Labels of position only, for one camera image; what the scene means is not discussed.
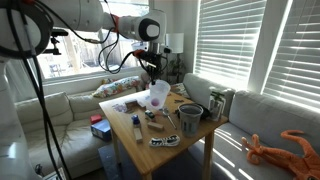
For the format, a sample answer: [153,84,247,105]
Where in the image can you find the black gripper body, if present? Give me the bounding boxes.
[143,49,167,72]

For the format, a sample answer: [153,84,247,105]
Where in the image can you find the clear plastic cup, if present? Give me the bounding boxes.
[148,79,172,111]

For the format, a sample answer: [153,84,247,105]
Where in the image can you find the silver metal cup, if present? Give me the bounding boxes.
[178,103,204,138]

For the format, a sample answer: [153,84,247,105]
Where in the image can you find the dark house plant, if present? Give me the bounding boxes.
[166,53,186,84]

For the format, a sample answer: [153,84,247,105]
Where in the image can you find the white lamp shade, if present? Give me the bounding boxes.
[165,32,185,54]

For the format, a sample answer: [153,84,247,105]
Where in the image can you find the stacked wooden blocks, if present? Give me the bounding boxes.
[123,98,139,110]

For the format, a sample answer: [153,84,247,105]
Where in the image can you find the small dark toy car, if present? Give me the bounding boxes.
[144,109,156,120]

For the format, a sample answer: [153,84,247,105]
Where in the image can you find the colourful floral pillow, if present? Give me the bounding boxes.
[92,75,142,99]

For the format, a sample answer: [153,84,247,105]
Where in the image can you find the nutcracker sticker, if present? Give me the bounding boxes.
[111,102,128,114]

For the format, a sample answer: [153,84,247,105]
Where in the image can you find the small blue toy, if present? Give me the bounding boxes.
[131,114,141,128]

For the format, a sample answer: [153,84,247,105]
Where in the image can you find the short brown wooden block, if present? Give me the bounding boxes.
[146,121,165,132]

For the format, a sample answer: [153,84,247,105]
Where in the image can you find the long pale wooden block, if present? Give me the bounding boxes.
[133,127,144,144]

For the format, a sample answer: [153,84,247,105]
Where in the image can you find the white black checkered sunglasses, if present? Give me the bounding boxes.
[148,134,181,148]

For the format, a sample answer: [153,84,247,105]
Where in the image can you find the glass jar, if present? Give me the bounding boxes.
[207,87,227,122]

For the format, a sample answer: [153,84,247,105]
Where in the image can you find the large white framed window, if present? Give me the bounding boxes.
[35,0,158,85]

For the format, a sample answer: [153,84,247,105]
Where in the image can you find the small red box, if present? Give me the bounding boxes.
[89,113,104,125]

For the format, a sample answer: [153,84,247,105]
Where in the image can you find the blue cardboard box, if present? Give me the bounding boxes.
[90,119,113,142]

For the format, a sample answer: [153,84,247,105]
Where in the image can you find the white window blind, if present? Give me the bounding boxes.
[262,0,320,111]
[194,0,268,83]

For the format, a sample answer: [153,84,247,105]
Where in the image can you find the light wooden table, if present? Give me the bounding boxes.
[98,83,229,180]

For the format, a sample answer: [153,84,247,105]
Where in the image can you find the grey fabric sofa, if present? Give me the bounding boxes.
[182,72,320,180]

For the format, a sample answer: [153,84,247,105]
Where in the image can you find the white leather sofa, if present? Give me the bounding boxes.
[14,87,141,179]

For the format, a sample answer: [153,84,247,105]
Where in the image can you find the white bordered screen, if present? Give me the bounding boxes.
[43,167,67,180]

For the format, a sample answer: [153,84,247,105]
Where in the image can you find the orange octopus plush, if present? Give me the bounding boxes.
[241,129,320,180]

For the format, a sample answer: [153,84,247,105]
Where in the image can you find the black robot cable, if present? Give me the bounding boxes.
[97,0,144,75]
[104,19,141,74]

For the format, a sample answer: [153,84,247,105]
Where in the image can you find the black stereo camera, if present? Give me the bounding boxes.
[50,29,69,38]

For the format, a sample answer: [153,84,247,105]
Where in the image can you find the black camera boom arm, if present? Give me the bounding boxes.
[43,35,63,56]

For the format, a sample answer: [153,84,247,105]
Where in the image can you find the black cable along robot base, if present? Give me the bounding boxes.
[6,0,73,180]

